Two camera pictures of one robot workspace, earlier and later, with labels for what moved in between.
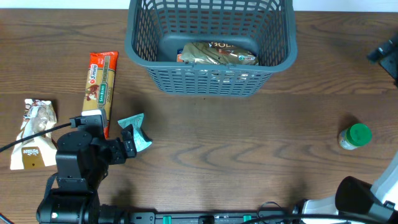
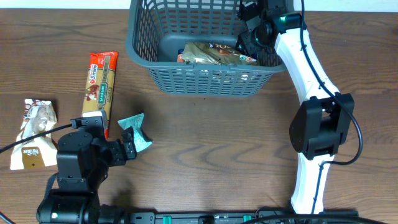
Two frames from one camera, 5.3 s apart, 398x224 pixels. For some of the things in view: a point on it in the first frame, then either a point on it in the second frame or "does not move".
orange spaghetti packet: [100, 84] does not move
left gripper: [118, 154] does not move
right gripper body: [384, 52] → [246, 42]
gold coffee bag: [219, 53] does not move
